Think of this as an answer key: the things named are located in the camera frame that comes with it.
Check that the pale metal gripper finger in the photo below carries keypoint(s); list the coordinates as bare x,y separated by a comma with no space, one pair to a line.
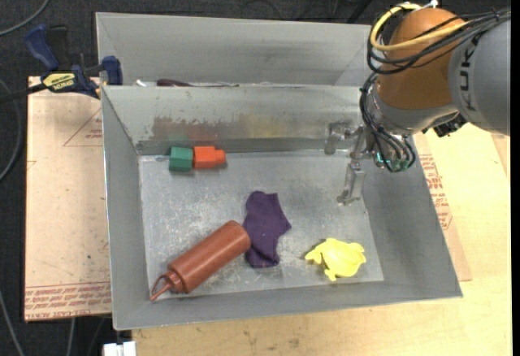
353,181
333,139

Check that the grey metal bin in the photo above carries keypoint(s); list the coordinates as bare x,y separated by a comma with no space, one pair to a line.
284,192

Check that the yellow rubber toy animal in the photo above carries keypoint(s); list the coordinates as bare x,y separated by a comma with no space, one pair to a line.
339,259

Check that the purple cloth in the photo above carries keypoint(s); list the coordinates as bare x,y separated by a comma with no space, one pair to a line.
264,224

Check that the orange toy block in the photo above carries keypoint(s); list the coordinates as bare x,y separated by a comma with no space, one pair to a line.
206,157

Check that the green toy block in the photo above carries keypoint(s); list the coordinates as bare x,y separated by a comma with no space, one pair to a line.
180,159

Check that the brown squeeze bottle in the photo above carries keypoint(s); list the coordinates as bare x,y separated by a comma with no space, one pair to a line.
211,257

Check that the dark maroon rounded object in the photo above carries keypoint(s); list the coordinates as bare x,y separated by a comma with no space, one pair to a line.
172,83

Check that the brown cardboard board, red print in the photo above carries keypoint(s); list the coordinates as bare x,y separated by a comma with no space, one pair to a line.
65,204

